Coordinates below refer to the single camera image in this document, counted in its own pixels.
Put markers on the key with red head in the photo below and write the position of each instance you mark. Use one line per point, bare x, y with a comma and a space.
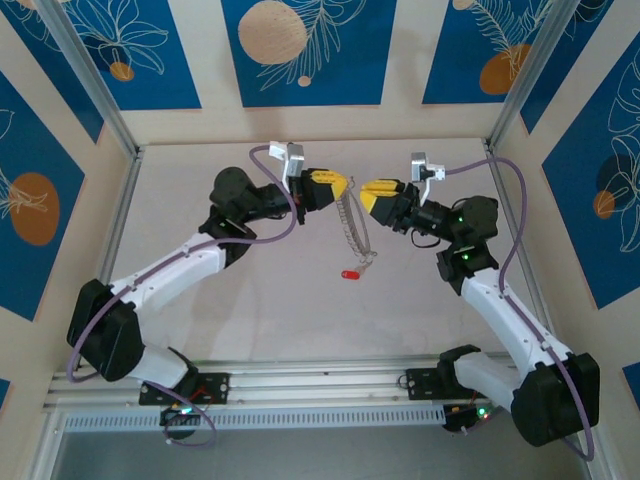
351, 274

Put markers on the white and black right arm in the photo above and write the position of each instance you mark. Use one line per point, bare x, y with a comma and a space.
505, 310

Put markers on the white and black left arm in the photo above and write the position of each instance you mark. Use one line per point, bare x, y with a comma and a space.
170, 265

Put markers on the controller board with LED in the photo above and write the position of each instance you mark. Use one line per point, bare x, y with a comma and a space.
470, 417
177, 416

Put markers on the aluminium side rail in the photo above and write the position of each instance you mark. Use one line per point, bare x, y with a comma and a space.
537, 285
112, 250

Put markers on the aluminium frame post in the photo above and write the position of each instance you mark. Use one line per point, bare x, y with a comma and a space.
85, 75
545, 65

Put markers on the wide aluminium base rail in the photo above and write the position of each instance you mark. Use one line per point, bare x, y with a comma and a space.
320, 385

